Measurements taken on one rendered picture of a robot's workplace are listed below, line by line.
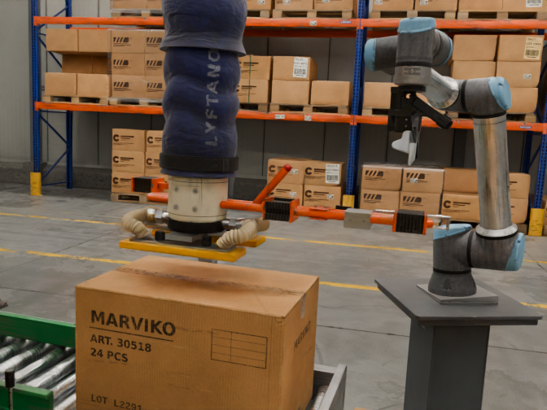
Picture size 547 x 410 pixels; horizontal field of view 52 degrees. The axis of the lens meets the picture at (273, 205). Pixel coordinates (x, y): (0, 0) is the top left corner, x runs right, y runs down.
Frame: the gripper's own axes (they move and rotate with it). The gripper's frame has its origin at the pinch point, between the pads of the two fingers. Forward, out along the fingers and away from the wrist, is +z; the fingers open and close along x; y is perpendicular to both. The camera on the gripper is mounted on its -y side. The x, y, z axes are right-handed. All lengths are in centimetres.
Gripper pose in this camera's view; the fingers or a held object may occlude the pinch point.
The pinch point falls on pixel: (413, 165)
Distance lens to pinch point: 149.0
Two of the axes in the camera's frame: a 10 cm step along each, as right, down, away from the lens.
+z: -0.5, 9.9, 1.4
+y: -9.6, -0.9, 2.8
